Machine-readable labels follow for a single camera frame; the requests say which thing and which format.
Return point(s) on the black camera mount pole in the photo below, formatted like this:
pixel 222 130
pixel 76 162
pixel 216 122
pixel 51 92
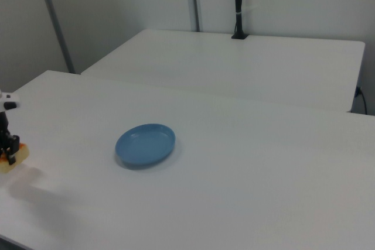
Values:
pixel 238 4

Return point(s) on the blue plastic plate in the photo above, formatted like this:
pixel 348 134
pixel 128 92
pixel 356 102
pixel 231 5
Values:
pixel 145 144

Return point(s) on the white side table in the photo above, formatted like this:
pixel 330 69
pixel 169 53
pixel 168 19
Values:
pixel 234 65

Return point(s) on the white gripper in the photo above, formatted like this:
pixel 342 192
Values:
pixel 10 99

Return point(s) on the orange glazed bread loaf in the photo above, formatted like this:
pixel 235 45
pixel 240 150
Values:
pixel 22 152

